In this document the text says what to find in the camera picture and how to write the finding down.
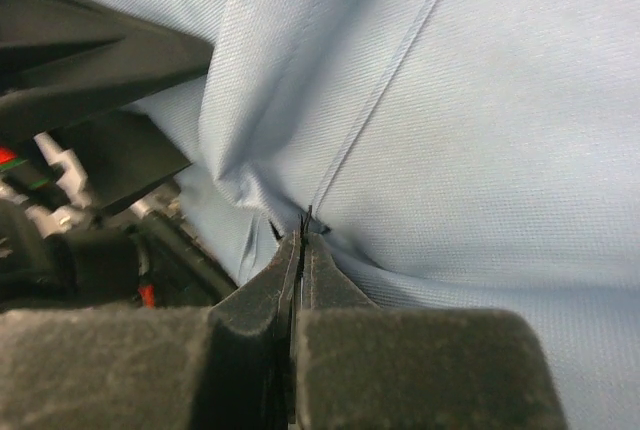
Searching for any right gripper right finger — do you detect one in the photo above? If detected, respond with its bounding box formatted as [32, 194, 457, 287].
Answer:
[295, 234, 567, 429]

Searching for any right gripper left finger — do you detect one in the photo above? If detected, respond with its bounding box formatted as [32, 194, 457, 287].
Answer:
[1, 234, 301, 429]

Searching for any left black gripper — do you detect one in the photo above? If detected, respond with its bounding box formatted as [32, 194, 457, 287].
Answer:
[1, 0, 235, 310]

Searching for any blue fabric backpack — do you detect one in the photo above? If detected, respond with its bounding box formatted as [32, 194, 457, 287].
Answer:
[97, 0, 639, 429]

